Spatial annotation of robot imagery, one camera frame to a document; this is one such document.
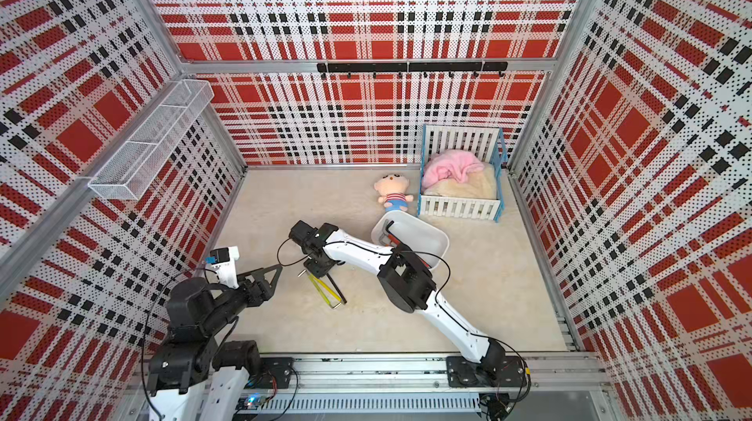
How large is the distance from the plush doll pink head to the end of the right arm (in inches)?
12.2

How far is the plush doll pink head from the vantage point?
1034 mm

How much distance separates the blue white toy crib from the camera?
1.01m

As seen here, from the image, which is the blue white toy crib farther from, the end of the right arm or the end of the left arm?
the end of the left arm

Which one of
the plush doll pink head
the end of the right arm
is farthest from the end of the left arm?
the plush doll pink head

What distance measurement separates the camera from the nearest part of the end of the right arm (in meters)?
0.70
